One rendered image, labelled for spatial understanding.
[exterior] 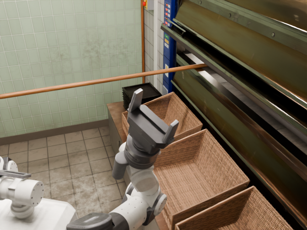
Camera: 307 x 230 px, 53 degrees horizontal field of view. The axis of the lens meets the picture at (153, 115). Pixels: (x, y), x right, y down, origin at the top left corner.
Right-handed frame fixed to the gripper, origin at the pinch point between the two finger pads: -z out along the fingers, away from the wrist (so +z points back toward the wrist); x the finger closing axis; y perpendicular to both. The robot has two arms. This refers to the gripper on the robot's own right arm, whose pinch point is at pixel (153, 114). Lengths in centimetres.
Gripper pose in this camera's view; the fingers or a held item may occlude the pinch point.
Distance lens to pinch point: 66.7
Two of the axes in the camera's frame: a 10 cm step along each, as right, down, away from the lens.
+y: 6.8, -4.9, 5.5
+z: -2.0, 5.9, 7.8
